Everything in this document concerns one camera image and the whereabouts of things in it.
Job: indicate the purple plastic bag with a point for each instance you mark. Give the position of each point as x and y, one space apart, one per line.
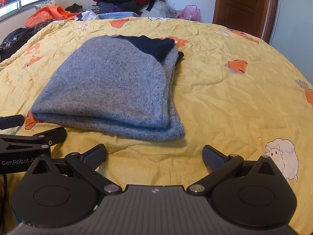
191 13

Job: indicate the light blue folded blanket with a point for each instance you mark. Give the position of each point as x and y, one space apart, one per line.
117 15

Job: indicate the brown wooden door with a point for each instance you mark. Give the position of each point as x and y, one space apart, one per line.
255 17

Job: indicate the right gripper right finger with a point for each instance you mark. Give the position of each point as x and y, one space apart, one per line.
212 158

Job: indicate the yellow floral bed quilt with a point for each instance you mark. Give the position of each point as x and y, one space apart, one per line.
234 92

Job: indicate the navy and grey knit sweater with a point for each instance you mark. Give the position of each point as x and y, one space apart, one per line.
118 85

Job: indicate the orange plastic bag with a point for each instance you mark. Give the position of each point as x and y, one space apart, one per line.
55 13

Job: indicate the dark olive bag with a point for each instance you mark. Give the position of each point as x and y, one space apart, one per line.
75 8

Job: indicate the dark patterned clothes by bed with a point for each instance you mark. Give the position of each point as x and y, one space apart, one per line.
16 39

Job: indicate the white and black crumpled cloth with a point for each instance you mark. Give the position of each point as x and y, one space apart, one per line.
86 16

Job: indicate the white wardrobe with decals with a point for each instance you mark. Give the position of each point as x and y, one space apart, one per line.
292 34

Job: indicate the floral patterned pillow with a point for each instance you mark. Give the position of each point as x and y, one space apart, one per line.
45 4

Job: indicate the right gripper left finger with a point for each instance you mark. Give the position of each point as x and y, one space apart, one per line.
95 156

